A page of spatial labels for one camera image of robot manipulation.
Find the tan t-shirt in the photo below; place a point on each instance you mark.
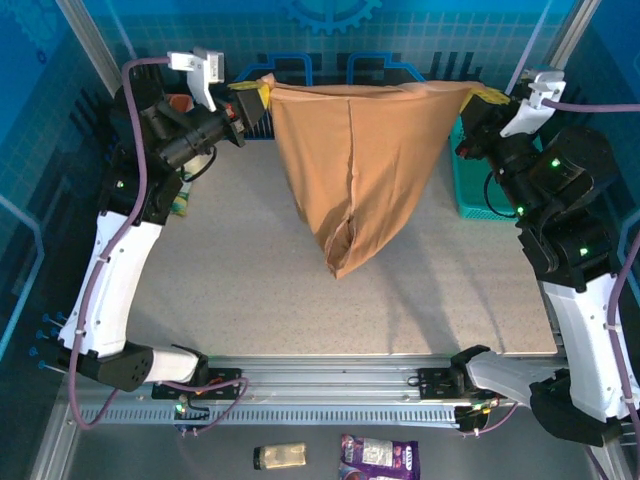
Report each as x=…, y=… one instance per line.
x=360, y=165

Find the green printed packet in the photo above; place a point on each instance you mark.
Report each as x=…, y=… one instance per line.
x=182, y=200

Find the teal plastic basket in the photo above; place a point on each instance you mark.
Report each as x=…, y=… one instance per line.
x=475, y=200

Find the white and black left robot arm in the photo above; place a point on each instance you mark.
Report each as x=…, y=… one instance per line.
x=115, y=280

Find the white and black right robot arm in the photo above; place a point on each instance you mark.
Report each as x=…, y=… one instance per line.
x=585, y=350

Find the aluminium base beam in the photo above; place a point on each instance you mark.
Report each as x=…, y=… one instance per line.
x=325, y=375

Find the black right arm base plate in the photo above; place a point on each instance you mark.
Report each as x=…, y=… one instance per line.
x=435, y=382

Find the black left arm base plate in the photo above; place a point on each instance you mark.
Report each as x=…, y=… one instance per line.
x=225, y=377

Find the aluminium frame post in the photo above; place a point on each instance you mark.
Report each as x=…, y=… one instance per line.
x=90, y=45
x=562, y=50

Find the small beige jar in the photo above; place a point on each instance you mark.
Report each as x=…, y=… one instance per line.
x=280, y=456

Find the purple snack bag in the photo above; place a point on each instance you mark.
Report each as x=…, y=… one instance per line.
x=377, y=455

